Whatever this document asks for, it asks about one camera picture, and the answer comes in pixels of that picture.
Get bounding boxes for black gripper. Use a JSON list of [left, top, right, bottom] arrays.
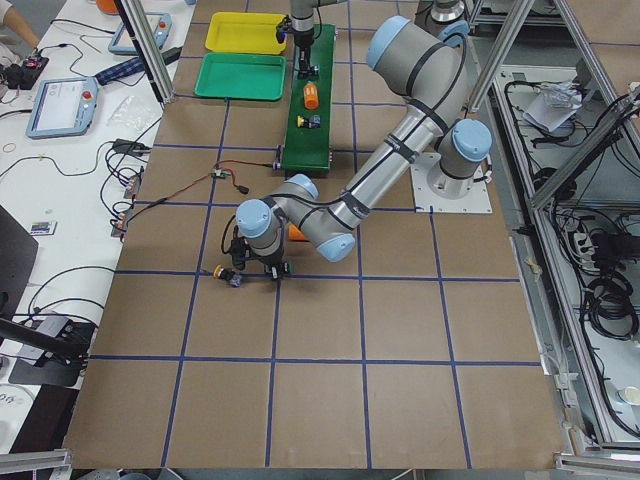
[[293, 30, 319, 79], [249, 245, 292, 280]]

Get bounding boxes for orange cylinder with white print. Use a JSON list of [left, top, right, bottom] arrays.
[[303, 82, 319, 110]]

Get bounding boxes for plain orange cylinder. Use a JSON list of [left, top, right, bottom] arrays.
[[287, 224, 308, 242]]

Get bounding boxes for yellow push button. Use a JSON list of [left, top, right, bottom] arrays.
[[213, 265, 243, 288], [296, 115, 321, 129]]

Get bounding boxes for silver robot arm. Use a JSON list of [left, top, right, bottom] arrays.
[[276, 1, 470, 78], [231, 16, 492, 278]]

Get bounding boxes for green conveyor belt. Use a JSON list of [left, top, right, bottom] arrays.
[[280, 23, 336, 175]]

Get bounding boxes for green plastic tray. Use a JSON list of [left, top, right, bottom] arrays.
[[194, 52, 287, 101]]

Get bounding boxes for yellow plastic tray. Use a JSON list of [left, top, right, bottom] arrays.
[[205, 12, 287, 55]]

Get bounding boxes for small controller circuit board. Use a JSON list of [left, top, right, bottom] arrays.
[[211, 169, 231, 179]]

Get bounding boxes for black power adapter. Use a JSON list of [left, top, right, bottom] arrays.
[[162, 47, 182, 65]]

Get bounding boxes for teach pendant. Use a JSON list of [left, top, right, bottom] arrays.
[[107, 12, 173, 56], [25, 77, 99, 140]]

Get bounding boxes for blue folded umbrella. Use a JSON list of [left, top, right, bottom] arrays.
[[94, 57, 144, 86]]

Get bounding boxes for orange round object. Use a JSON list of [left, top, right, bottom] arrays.
[[95, 0, 119, 15]]

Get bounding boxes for red black power cable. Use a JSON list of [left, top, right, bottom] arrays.
[[124, 158, 276, 221]]

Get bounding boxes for aluminium frame post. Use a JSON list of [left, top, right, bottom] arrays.
[[115, 0, 175, 105]]

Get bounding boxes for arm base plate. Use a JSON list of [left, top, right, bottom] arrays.
[[410, 153, 493, 215]]

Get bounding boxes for black cable bundle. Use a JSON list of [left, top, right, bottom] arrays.
[[579, 272, 637, 341]]

